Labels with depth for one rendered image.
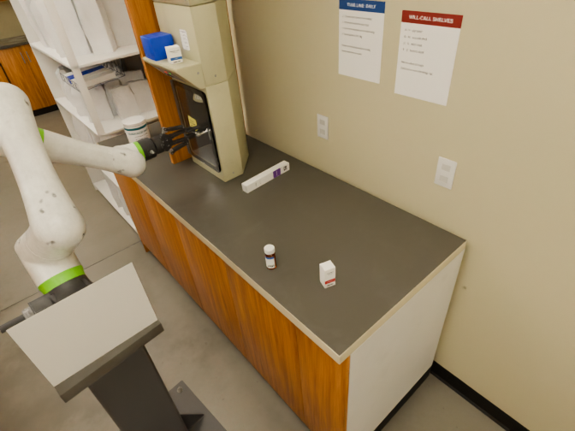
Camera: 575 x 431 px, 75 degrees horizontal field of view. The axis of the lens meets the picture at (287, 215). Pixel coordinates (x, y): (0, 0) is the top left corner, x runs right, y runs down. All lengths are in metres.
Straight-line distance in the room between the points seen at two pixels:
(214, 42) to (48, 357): 1.25
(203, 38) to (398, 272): 1.16
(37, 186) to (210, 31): 0.90
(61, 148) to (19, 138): 0.25
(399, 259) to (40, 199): 1.13
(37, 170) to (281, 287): 0.80
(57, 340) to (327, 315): 0.76
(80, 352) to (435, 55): 1.41
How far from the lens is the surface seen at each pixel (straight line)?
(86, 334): 1.25
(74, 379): 1.32
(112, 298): 1.20
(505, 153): 1.39
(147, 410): 1.68
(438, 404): 2.21
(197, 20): 1.66
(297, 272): 1.36
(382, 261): 1.41
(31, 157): 1.26
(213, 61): 1.71
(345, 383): 1.32
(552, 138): 1.33
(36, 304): 1.30
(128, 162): 1.57
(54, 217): 1.16
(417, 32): 1.43
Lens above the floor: 1.91
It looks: 37 degrees down
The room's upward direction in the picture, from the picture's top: 5 degrees counter-clockwise
